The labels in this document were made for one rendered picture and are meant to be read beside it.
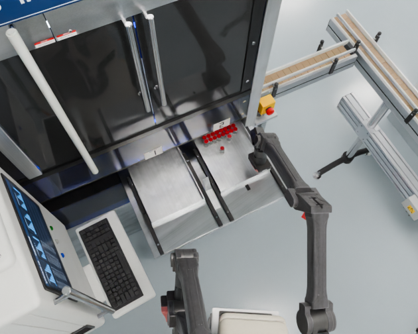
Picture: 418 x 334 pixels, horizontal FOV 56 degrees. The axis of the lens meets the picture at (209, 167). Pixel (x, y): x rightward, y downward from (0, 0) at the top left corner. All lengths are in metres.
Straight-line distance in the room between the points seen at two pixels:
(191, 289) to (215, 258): 1.53
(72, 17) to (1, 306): 0.74
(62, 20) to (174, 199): 1.01
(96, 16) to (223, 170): 1.02
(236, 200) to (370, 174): 1.46
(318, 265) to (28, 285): 0.84
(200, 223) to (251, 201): 0.26
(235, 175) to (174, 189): 0.29
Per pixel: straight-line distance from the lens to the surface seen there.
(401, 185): 2.55
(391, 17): 4.07
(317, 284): 1.34
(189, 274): 1.18
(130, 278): 1.82
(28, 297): 1.14
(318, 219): 1.30
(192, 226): 1.79
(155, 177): 1.89
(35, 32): 1.11
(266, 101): 1.92
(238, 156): 1.93
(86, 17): 1.12
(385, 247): 2.93
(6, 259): 1.15
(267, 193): 1.87
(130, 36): 1.12
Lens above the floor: 2.60
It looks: 65 degrees down
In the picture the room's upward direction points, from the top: 2 degrees clockwise
